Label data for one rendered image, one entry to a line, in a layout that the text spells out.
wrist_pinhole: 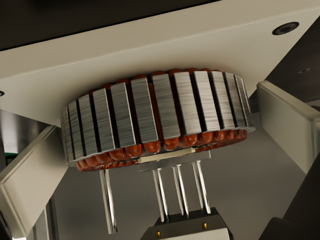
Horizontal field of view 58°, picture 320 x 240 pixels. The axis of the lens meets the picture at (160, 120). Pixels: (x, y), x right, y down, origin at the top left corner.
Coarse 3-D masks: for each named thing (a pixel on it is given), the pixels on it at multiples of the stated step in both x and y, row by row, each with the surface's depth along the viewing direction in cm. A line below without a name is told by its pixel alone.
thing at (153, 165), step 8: (200, 152) 29; (208, 152) 29; (160, 160) 29; (168, 160) 29; (176, 160) 29; (184, 160) 29; (192, 160) 29; (200, 160) 31; (144, 168) 30; (152, 168) 29; (160, 168) 31
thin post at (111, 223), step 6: (102, 174) 25; (108, 174) 25; (102, 180) 25; (108, 180) 25; (102, 186) 25; (108, 186) 25; (102, 192) 25; (108, 192) 25; (108, 198) 25; (108, 204) 24; (108, 210) 24; (114, 210) 25; (108, 216) 24; (114, 216) 24; (108, 222) 24; (114, 222) 24; (108, 228) 24; (114, 228) 24
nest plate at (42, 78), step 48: (240, 0) 11; (288, 0) 11; (48, 48) 11; (96, 48) 11; (144, 48) 11; (192, 48) 12; (240, 48) 13; (288, 48) 14; (0, 96) 13; (48, 96) 14
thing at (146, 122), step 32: (96, 96) 13; (128, 96) 13; (160, 96) 12; (192, 96) 13; (224, 96) 14; (64, 128) 15; (96, 128) 13; (128, 128) 12; (160, 128) 13; (192, 128) 12; (224, 128) 13; (96, 160) 14; (128, 160) 20
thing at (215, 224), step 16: (160, 176) 31; (176, 176) 31; (160, 192) 31; (160, 208) 31; (208, 208) 30; (160, 224) 30; (176, 224) 23; (192, 224) 22; (208, 224) 21; (224, 224) 20
